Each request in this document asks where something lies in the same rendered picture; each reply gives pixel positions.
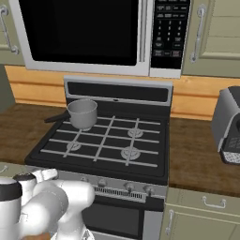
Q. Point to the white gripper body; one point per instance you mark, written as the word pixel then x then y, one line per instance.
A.
pixel 47 174

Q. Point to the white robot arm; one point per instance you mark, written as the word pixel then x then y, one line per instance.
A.
pixel 47 203

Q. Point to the grey stove knob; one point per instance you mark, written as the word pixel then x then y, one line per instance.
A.
pixel 149 189
pixel 128 187
pixel 102 182
pixel 83 179

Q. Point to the black and silver stove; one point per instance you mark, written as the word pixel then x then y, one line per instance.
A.
pixel 106 137

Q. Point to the green drawer front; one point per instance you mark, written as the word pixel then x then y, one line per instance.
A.
pixel 14 167
pixel 193 200

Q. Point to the black oven door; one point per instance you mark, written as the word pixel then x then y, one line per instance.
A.
pixel 115 218

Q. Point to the grey-green cabinet side panel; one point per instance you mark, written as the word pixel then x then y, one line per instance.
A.
pixel 6 90

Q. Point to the green cupboard door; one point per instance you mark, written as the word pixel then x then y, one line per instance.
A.
pixel 200 228
pixel 9 59
pixel 222 37

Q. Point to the silver microwave oven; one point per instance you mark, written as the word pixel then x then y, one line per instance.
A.
pixel 84 34

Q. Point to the grey coffee machine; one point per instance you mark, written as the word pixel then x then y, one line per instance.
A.
pixel 226 125

